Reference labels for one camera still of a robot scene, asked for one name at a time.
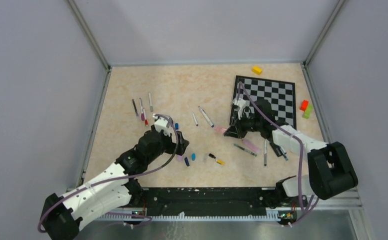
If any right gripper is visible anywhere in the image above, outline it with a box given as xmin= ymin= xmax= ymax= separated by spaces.
xmin=225 ymin=110 xmax=262 ymax=139

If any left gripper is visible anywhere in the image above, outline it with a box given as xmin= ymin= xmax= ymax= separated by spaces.
xmin=147 ymin=128 xmax=188 ymax=164

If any pink highlighter pen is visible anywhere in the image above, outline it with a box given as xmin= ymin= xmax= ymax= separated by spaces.
xmin=242 ymin=139 xmax=262 ymax=154

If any green gel pen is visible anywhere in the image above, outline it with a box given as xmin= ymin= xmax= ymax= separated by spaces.
xmin=233 ymin=143 xmax=257 ymax=157

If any white marker dark blue cap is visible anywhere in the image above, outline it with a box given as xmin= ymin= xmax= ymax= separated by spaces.
xmin=264 ymin=139 xmax=268 ymax=167

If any yellow marker cap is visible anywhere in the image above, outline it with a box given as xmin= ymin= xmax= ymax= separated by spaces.
xmin=216 ymin=159 xmax=225 ymax=165

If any black marker blue cap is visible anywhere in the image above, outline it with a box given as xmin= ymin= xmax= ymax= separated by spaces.
xmin=270 ymin=142 xmax=283 ymax=157

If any white pen grey cap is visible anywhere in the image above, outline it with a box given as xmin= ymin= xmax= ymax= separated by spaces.
xmin=148 ymin=92 xmax=154 ymax=112

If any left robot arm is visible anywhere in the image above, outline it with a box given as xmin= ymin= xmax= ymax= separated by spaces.
xmin=37 ymin=129 xmax=190 ymax=240

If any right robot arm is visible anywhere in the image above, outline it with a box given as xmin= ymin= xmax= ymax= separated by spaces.
xmin=224 ymin=97 xmax=359 ymax=206

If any black white chessboard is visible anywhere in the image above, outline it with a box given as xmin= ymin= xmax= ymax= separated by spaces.
xmin=233 ymin=75 xmax=297 ymax=128

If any yellow block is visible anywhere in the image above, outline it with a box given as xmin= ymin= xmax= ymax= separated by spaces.
xmin=251 ymin=66 xmax=263 ymax=75

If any red block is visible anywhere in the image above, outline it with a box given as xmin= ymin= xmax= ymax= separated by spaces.
xmin=300 ymin=100 xmax=309 ymax=111

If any green curved block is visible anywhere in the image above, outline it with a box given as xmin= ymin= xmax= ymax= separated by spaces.
xmin=303 ymin=104 xmax=314 ymax=119

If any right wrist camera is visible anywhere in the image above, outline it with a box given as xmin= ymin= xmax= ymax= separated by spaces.
xmin=232 ymin=98 xmax=247 ymax=120

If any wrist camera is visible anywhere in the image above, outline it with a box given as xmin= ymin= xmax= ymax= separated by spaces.
xmin=232 ymin=98 xmax=247 ymax=120
xmin=153 ymin=113 xmax=174 ymax=137

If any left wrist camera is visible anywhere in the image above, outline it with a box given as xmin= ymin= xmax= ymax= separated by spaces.
xmin=153 ymin=113 xmax=174 ymax=137

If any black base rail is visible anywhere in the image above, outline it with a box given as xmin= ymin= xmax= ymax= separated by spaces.
xmin=128 ymin=187 xmax=300 ymax=217

